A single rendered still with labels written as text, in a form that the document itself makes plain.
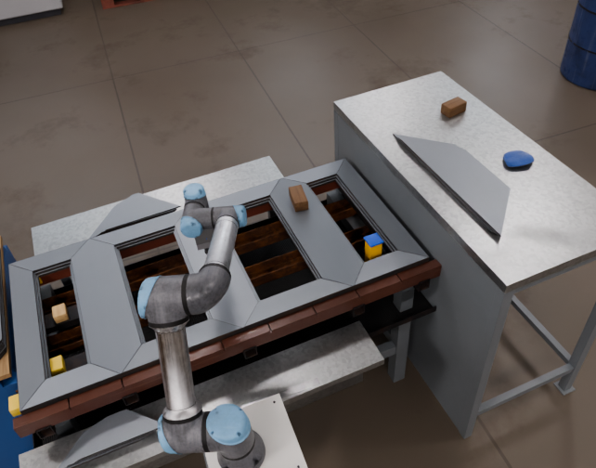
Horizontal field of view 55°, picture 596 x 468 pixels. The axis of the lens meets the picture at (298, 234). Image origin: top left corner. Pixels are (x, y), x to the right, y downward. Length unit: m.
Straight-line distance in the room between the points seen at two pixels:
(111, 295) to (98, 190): 2.06
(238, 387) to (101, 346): 0.51
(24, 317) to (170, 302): 0.93
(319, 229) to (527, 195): 0.83
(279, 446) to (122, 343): 0.68
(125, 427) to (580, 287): 2.50
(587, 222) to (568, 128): 2.52
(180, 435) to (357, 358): 0.76
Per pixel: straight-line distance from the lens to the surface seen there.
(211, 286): 1.61
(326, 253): 2.33
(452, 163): 2.42
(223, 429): 1.74
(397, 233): 2.42
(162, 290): 1.63
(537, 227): 2.24
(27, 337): 2.37
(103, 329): 2.26
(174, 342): 1.68
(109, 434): 2.16
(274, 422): 1.98
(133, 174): 4.40
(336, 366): 2.19
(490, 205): 2.25
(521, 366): 3.13
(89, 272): 2.49
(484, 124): 2.72
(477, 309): 2.23
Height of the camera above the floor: 2.51
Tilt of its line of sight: 44 degrees down
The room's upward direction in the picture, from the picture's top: 5 degrees counter-clockwise
